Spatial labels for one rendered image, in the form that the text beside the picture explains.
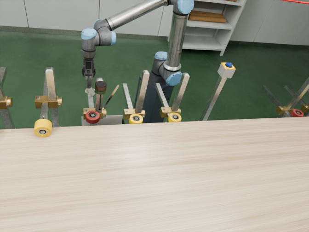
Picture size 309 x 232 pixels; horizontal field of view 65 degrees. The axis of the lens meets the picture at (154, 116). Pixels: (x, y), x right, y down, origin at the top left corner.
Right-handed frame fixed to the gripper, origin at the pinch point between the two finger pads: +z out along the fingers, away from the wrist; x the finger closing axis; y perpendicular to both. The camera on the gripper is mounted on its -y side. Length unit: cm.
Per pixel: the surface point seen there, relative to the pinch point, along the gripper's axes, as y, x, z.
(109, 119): -33.0, -11.6, 6.3
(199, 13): 212, -183, 23
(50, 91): -36.9, 21.6, -20.6
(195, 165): -82, -50, -7
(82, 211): -98, 8, -7
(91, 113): -41.3, 0.5, -7.7
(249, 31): 234, -309, 55
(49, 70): -37, 21, -34
